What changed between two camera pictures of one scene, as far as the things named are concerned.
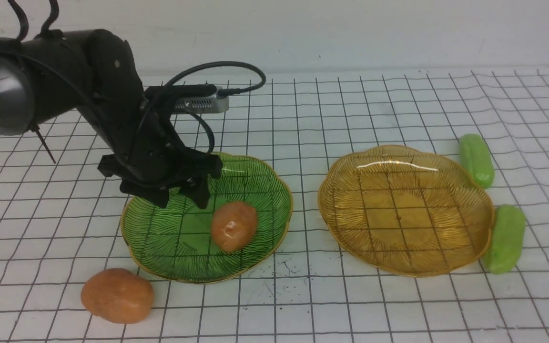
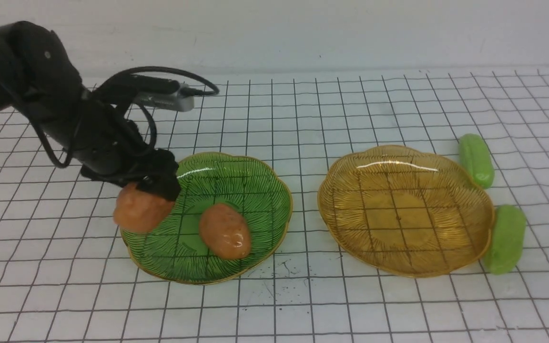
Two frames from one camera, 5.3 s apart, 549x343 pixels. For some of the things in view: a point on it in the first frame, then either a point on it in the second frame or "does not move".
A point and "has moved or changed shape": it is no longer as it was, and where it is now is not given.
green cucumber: [474, 156] does not move
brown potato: [117, 296] -> [137, 210]
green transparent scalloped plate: [174, 243] does not move
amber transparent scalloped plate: [406, 210] does not move
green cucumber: [506, 245] does not move
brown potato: [234, 226] has moved or changed shape
